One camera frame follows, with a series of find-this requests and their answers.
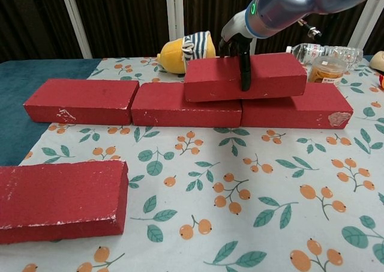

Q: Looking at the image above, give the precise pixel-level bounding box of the beige mayonnaise squeeze bottle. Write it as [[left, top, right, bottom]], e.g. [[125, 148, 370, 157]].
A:
[[368, 51, 384, 72]]

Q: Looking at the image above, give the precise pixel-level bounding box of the clear plastic water bottle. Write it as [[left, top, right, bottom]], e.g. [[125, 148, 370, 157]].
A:
[[284, 43, 364, 67]]

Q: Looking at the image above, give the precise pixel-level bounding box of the floral fruit print tablecloth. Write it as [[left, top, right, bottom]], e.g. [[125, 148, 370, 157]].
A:
[[0, 55, 384, 272]]

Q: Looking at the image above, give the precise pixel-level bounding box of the red brick with chipped edges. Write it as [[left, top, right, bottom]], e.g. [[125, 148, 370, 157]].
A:
[[0, 159, 130, 245]]

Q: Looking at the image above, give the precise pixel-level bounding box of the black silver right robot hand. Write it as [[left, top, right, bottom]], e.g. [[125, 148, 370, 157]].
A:
[[218, 10, 253, 92]]

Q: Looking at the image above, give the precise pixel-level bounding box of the teal felt table cover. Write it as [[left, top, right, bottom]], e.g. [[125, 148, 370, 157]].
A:
[[0, 58, 103, 168]]

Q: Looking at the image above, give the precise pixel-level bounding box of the red brick with white scuff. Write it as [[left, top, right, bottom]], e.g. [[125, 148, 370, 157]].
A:
[[23, 79, 140, 125]]

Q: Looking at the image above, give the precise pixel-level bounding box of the red foam brick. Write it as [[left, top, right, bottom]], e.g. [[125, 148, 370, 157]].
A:
[[183, 52, 308, 103], [131, 82, 243, 128]]

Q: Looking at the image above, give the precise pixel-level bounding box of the clear jar with orange contents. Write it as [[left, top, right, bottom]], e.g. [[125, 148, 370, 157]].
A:
[[308, 55, 347, 86]]

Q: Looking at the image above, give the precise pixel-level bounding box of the yellow plush toy striped cloth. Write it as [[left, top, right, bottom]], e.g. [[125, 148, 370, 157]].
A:
[[156, 31, 217, 74]]

